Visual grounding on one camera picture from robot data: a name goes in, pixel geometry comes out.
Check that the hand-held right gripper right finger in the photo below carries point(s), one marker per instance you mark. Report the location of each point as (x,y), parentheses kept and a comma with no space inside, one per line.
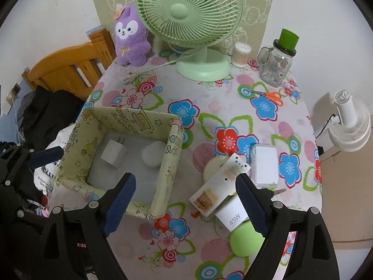
(252,207)

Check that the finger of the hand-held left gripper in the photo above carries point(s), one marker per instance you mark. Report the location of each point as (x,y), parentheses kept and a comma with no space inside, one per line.
(46,156)

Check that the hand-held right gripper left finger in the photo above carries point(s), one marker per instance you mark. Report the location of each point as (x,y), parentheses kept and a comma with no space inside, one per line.
(121,207)

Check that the white 45W charger box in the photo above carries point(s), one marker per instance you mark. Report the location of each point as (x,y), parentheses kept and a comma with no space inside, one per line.
(233,217)

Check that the green oval pad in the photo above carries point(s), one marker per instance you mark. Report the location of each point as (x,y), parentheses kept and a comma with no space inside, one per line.
(243,240)

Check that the white card package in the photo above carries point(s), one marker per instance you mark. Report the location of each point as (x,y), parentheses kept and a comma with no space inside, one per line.
(217,185)

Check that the white rectangular box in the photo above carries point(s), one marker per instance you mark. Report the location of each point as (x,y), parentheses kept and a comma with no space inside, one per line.
(265,166)

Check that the cream round case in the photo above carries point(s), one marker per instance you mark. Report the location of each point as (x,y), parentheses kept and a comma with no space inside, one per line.
(212,167)

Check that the yellow printed storage box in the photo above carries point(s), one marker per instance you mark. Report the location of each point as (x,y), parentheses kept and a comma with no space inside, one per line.
(172,163)

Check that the white printed bag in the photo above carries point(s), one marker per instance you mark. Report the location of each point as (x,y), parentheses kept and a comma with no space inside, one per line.
(43,178)

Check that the black clothing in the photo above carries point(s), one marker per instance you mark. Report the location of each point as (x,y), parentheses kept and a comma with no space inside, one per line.
(49,113)

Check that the white charger plug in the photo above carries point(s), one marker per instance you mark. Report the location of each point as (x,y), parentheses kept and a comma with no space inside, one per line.
(113,153)

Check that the white round earbud case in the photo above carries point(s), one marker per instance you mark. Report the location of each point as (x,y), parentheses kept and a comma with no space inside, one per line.
(153,154)

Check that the wooden chair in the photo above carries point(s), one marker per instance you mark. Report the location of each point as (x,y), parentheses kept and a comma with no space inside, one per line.
(67,64)

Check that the floral tablecloth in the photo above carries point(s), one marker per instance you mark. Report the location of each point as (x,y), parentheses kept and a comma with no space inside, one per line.
(204,108)

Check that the orange scissors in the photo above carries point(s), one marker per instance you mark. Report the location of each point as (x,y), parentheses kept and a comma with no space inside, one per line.
(274,96)

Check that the white clip fan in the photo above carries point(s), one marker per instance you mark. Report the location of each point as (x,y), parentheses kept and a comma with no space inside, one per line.
(346,113)

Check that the glass jar with green lid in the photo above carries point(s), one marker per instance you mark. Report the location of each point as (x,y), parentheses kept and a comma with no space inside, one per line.
(275,67)

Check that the purple plush toy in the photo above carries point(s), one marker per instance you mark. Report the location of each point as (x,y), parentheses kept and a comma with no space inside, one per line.
(131,40)

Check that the cotton swab container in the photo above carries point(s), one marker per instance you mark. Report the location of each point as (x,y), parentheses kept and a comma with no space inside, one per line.
(241,54)

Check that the green desk fan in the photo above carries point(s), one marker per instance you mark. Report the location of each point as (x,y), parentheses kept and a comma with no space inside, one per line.
(177,10)

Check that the wall socket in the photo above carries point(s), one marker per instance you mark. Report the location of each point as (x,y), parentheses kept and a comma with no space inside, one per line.
(16,88)

